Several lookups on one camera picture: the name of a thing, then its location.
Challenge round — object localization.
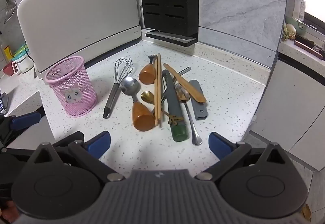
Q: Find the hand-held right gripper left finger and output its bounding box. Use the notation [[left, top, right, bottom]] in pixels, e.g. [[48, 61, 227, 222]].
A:
[[27, 131, 125, 182]]

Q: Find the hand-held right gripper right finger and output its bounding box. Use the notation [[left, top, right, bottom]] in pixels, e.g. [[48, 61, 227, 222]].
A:
[[194, 132, 295, 181]]

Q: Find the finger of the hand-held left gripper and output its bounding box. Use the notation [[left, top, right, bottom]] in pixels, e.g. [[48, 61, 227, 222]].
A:
[[5, 131, 85, 154], [0, 112, 41, 146]]

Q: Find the slim steel spoon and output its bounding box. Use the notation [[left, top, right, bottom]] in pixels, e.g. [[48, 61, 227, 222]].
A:
[[175, 83, 203, 146]]

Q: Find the steel wire whisk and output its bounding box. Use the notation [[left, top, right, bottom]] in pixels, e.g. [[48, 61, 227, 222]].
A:
[[103, 58, 134, 119]]

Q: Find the pink mesh utensil holder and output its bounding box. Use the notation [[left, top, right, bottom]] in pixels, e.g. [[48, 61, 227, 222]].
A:
[[45, 56, 98, 118]]

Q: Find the grey utensil green handle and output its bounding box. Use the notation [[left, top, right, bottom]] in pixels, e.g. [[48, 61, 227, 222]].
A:
[[162, 70, 189, 142]]

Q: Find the bamboo spatula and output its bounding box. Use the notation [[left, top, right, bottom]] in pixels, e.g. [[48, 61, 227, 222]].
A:
[[163, 63, 207, 103]]

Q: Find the large steel spoon wooden handle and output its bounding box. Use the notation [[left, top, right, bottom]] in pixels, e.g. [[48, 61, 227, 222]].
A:
[[120, 77, 156, 132]]

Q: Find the gold spoon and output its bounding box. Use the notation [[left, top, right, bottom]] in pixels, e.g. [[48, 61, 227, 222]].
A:
[[140, 90, 186, 125]]

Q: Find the bamboo chopstick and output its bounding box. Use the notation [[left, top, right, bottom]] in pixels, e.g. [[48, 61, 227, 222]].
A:
[[157, 53, 162, 127], [154, 57, 159, 121]]

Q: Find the black slotted spatula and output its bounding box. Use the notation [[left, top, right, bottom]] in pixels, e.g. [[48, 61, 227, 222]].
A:
[[138, 54, 158, 85]]

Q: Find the person's left hand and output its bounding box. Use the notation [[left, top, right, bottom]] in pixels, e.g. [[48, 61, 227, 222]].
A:
[[0, 200, 20, 223]]

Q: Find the smartphone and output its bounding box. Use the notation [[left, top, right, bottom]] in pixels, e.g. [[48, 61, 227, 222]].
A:
[[0, 92, 9, 113]]

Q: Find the red cup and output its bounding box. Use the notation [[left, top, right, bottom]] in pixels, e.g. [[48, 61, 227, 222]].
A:
[[2, 61, 20, 76]]

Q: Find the white jug teal lid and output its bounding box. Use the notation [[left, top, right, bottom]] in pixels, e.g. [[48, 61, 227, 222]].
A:
[[11, 42, 35, 74]]

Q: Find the oil bottle yellow label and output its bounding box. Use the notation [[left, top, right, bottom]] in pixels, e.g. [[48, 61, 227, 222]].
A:
[[0, 32, 11, 62]]

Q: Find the white cabinet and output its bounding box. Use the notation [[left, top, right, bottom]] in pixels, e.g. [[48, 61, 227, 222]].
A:
[[250, 51, 325, 171]]

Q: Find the brown crumpled paper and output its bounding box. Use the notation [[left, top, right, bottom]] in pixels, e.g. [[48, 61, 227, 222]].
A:
[[302, 203, 312, 222]]

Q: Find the metal strainer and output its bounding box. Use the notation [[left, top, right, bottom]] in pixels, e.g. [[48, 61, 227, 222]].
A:
[[4, 0, 19, 24]]

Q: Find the white countertop appliance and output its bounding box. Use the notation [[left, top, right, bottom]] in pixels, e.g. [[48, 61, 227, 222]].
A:
[[17, 0, 141, 85]]

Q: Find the beige ornament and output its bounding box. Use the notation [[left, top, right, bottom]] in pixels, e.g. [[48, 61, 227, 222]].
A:
[[283, 23, 297, 41]]

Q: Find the brown wooden tray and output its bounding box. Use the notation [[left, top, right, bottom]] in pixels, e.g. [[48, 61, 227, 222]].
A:
[[293, 35, 325, 60]]

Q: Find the black slotted knife block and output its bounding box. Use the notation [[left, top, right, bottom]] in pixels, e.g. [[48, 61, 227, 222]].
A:
[[137, 0, 199, 48]]

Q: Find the clear pump soap bottle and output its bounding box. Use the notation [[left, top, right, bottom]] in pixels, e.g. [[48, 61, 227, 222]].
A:
[[292, 0, 306, 22]]

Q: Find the black cable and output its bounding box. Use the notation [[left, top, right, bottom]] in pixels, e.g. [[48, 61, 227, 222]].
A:
[[25, 43, 37, 78]]

